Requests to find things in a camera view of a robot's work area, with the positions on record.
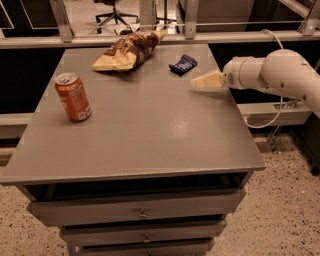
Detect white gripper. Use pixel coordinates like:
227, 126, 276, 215
191, 57, 254, 90

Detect blue rxbar wrapper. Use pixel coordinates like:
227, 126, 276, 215
169, 54, 198, 76

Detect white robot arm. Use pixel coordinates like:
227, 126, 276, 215
191, 49, 320, 118

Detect red soda can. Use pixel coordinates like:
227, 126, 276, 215
55, 72, 91, 122

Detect brown chip bag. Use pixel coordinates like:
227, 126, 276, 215
92, 29, 167, 72

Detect grey drawer cabinet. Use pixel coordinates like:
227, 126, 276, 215
1, 44, 265, 256

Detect black office chair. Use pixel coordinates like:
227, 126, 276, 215
93, 0, 140, 34

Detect grey metal railing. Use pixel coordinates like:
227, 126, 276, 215
0, 0, 320, 49

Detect white cable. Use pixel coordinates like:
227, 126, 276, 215
244, 28, 287, 130

